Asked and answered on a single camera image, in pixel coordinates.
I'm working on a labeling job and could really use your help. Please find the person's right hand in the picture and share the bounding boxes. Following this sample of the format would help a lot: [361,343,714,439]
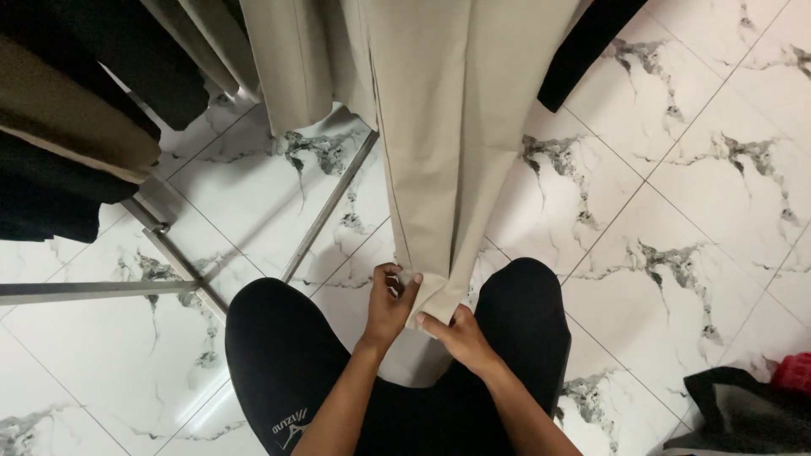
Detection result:
[415,304,503,376]

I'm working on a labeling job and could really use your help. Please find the person's left hand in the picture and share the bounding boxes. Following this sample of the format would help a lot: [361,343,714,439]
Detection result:
[362,263,423,350]

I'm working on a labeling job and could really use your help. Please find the beige trousers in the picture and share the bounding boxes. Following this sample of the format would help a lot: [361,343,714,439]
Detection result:
[362,0,582,389]

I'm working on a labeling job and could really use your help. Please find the person's black trousers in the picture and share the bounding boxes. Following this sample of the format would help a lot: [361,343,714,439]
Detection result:
[224,256,572,456]

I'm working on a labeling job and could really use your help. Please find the light beige hanging garment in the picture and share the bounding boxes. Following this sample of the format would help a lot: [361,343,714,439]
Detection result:
[239,0,380,138]

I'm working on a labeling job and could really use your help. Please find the dark grey bag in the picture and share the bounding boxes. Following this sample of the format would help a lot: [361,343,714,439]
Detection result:
[662,365,811,456]

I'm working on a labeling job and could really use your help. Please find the black hanging garment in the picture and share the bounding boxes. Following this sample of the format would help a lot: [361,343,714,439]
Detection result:
[0,130,141,244]
[537,0,650,114]
[0,0,210,141]

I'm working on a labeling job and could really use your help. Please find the red knitted item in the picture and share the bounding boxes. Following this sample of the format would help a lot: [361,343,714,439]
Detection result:
[769,353,811,397]

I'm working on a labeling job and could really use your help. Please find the grey beige hanging garment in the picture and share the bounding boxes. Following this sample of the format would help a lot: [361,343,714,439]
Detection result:
[139,0,263,103]

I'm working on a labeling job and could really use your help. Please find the tan brown hanging garment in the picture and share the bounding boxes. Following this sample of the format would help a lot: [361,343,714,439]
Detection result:
[0,35,163,185]

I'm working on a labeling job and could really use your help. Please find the metal clothes rack frame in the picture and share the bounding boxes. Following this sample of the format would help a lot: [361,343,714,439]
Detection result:
[0,89,381,325]

